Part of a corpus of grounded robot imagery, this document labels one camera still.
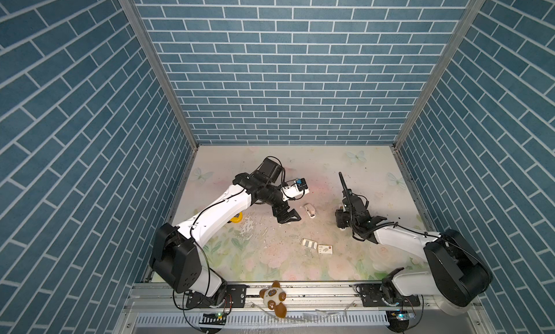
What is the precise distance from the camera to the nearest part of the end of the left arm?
57 centimetres

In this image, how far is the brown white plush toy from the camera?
71 centimetres

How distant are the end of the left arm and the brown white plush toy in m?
0.26
